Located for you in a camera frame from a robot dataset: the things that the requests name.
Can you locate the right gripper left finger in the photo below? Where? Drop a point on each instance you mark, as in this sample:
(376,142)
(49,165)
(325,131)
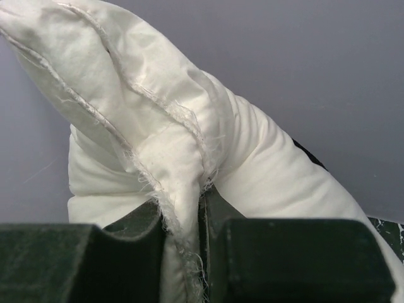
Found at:
(82,262)

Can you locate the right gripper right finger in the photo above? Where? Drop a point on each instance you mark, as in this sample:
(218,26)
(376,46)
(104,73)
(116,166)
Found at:
(288,260)

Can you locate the white pillow insert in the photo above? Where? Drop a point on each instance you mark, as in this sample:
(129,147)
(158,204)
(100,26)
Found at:
(147,123)

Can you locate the black white checkered pillowcase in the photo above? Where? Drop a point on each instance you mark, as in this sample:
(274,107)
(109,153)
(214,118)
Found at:
(312,158)

